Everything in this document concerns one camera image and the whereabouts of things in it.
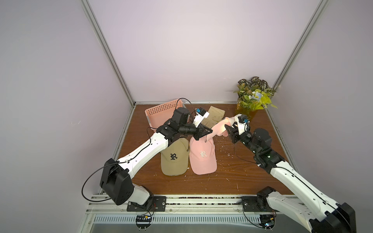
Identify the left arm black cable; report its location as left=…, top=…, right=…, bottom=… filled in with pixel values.
left=81, top=97, right=199, bottom=203

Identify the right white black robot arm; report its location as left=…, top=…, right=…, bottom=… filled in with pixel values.
left=225, top=124, right=357, bottom=233

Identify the aluminium front rail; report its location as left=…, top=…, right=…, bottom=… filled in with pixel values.
left=85, top=194, right=325, bottom=215

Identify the potted plant in yellow vase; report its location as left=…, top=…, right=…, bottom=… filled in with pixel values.
left=235, top=76, right=278, bottom=120

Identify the pink perforated plastic basket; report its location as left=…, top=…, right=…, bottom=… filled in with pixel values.
left=145, top=100, right=184, bottom=132

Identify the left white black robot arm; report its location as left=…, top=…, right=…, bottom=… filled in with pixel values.
left=100, top=107, right=212, bottom=206

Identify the beige baseball cap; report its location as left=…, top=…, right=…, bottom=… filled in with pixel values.
left=160, top=138, right=189, bottom=176

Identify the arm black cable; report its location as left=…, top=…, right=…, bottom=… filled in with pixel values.
left=233, top=144, right=353, bottom=233
left=81, top=97, right=199, bottom=203

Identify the right circuit board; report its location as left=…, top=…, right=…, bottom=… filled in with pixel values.
left=259, top=215, right=275, bottom=230

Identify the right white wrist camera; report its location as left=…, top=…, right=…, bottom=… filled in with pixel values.
left=234, top=114, right=250, bottom=135

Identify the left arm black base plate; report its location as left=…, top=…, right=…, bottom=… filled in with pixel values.
left=126, top=195, right=167, bottom=212

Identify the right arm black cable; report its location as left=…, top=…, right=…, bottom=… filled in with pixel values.
left=233, top=144, right=353, bottom=233

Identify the left circuit board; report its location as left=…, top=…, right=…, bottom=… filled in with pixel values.
left=135, top=215, right=153, bottom=230

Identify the cream work glove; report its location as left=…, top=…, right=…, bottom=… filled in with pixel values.
left=201, top=106, right=225, bottom=128

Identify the pink baseball cap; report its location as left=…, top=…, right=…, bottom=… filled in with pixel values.
left=189, top=137, right=217, bottom=175

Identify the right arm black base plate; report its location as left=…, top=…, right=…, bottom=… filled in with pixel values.
left=239, top=196, right=277, bottom=212

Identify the circuit board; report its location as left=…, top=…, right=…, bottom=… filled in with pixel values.
left=135, top=215, right=153, bottom=230
left=259, top=215, right=275, bottom=230

